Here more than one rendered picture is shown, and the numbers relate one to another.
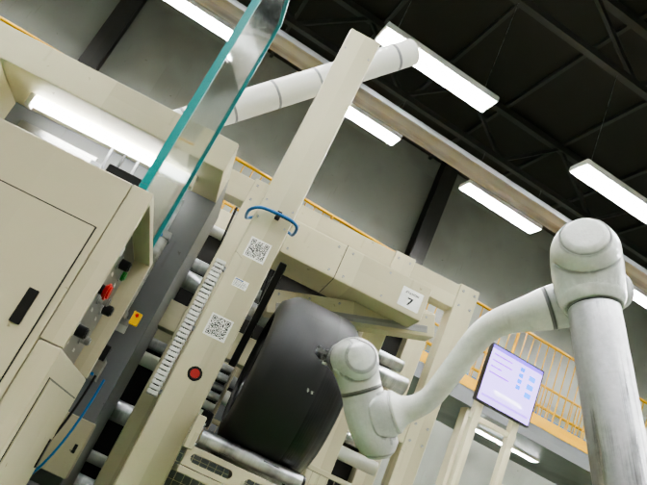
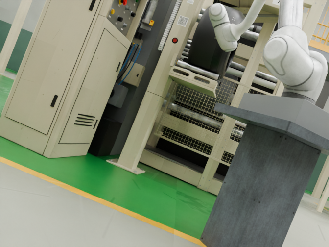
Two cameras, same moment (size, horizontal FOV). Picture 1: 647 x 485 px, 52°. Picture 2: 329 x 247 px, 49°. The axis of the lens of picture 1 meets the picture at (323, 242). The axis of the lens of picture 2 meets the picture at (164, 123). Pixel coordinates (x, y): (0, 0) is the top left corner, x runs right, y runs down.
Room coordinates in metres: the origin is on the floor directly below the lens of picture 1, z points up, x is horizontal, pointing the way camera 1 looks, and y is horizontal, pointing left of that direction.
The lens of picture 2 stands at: (-0.51, -0.75, 0.49)
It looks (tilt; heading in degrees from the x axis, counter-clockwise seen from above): 1 degrees down; 16
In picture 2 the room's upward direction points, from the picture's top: 22 degrees clockwise
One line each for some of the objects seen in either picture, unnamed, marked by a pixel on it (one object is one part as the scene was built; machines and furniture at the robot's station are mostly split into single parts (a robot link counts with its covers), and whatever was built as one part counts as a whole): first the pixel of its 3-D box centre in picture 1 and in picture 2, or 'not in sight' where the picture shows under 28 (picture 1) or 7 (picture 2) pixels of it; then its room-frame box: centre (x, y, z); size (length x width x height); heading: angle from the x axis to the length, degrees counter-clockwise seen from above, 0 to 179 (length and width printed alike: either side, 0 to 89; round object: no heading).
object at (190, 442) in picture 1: (192, 434); (177, 65); (2.20, 0.12, 0.90); 0.40 x 0.03 x 0.10; 5
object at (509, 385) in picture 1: (509, 384); not in sight; (5.73, -2.05, 2.60); 0.60 x 0.05 x 0.55; 104
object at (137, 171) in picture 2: not in sight; (126, 165); (2.18, 0.19, 0.01); 0.27 x 0.27 x 0.02; 5
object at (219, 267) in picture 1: (189, 325); (172, 22); (2.14, 0.28, 1.19); 0.05 x 0.04 x 0.48; 5
